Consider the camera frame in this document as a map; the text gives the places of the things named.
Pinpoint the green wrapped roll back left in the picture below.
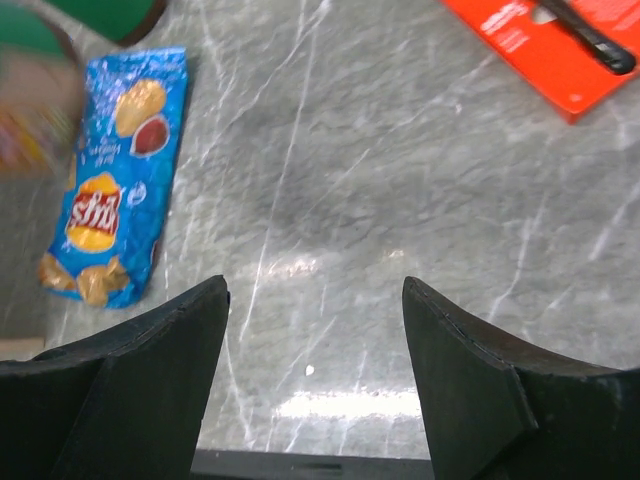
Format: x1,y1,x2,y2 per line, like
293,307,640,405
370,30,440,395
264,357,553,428
47,0,168,47

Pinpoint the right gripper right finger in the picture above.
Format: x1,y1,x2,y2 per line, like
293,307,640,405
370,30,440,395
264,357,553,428
402,277,639,479

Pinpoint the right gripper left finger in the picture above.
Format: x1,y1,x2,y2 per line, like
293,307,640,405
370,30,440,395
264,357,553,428
1,276,230,479

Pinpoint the blue Lays chips bag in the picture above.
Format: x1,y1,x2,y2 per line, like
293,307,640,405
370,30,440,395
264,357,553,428
38,46,189,308

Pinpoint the green roll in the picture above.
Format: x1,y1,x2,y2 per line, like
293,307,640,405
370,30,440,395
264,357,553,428
47,0,168,47
1,1,86,173

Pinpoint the green roll front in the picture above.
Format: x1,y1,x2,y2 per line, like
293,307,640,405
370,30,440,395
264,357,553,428
1,1,86,173

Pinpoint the orange razor package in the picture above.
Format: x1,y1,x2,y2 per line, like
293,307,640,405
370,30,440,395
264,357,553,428
444,0,639,124

